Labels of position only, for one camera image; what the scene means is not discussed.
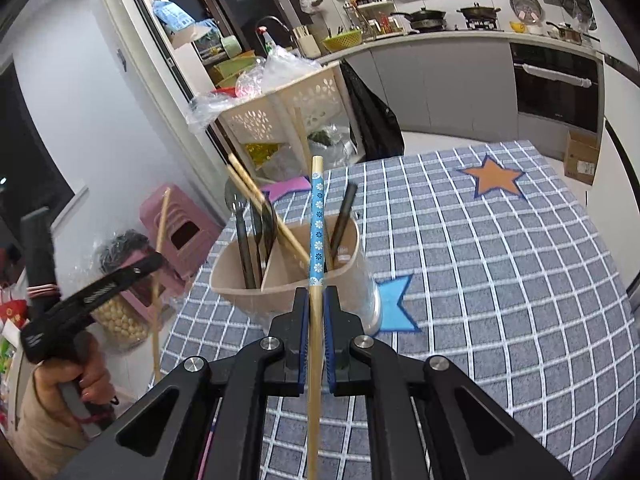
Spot red gift bag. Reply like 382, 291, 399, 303
0, 284, 28, 343

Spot grey checkered tablecloth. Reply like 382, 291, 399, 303
160, 139, 640, 480

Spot green plastic basin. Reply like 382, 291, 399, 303
212, 54, 266, 89

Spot blue floral chopstick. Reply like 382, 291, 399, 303
306, 155, 326, 480

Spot person's left forearm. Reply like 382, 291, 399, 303
9, 375, 95, 479

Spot wooden chopstick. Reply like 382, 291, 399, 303
227, 153, 312, 267
225, 164, 281, 233
150, 187, 172, 384

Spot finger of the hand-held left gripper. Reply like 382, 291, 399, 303
74, 253, 164, 312

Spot green colander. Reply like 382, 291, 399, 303
321, 30, 362, 54

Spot dark metal spoon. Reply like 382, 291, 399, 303
224, 178, 257, 291
249, 198, 277, 290

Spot beige plastic basket rack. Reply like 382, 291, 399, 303
215, 62, 362, 187

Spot gold foil bag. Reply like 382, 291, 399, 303
244, 141, 284, 167

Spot pink plastic stool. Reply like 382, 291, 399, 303
120, 184, 224, 312

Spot built-in black oven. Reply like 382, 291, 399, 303
510, 42, 604, 134

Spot beige utensil holder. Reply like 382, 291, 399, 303
209, 214, 383, 337

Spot bag of round beige balls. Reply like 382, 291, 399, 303
91, 229, 152, 352

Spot cardboard box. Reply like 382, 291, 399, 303
564, 130, 601, 187

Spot dark utensil handle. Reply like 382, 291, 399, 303
327, 181, 359, 273

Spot small golden saucepan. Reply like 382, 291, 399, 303
546, 21, 601, 45

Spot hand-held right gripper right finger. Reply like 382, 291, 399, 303
322, 285, 573, 480

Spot kitchen faucet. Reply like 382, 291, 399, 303
257, 15, 297, 52

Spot blue package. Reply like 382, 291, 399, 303
152, 0, 197, 31

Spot black wok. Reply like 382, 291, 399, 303
390, 7, 449, 31

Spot crumpled clear plastic bags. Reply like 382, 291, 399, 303
306, 124, 362, 169

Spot person's left hand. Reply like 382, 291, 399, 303
32, 332, 113, 406

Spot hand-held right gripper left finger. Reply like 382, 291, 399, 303
55, 285, 312, 480

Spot sliding door frame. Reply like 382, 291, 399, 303
85, 0, 236, 162

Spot round metal steamer plate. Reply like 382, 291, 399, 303
510, 0, 544, 24

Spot beige knife block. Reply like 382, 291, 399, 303
291, 25, 322, 59

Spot cooking pot with lid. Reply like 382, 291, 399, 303
456, 2, 503, 31

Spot grey kitchen base cabinets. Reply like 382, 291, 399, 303
350, 35, 517, 134

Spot clear plastic bags heap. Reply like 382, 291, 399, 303
186, 46, 326, 134

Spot spray bottle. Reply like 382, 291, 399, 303
256, 26, 279, 57

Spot black plastic bag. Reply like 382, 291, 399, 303
340, 59, 406, 164

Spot spice rack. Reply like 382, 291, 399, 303
344, 0, 397, 42

